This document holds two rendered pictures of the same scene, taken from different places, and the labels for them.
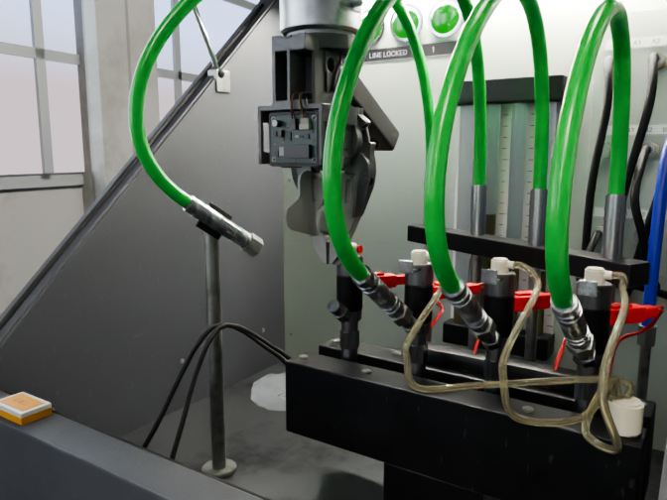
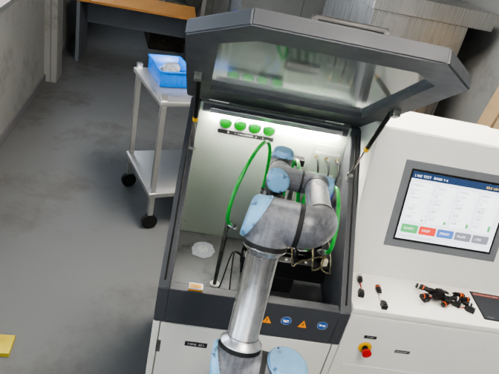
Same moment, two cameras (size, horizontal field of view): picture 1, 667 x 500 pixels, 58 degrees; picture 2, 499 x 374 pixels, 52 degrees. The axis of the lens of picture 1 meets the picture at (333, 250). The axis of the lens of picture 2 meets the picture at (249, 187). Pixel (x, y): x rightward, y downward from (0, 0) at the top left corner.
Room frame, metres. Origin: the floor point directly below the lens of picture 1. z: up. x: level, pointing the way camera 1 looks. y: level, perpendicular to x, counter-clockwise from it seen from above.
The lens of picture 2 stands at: (-0.59, 1.13, 2.15)
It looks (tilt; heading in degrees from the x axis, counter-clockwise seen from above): 28 degrees down; 319
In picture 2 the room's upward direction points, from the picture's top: 13 degrees clockwise
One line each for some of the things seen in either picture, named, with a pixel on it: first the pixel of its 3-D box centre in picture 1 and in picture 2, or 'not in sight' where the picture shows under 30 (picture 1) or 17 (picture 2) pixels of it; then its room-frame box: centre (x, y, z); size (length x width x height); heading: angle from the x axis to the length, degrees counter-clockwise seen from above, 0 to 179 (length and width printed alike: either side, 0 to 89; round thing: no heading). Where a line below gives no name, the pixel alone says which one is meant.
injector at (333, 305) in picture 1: (343, 354); not in sight; (0.61, -0.01, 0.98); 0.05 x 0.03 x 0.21; 147
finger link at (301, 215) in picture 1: (306, 217); not in sight; (0.58, 0.03, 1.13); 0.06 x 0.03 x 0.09; 147
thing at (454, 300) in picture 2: not in sight; (445, 295); (0.09, -0.55, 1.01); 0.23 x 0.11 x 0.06; 57
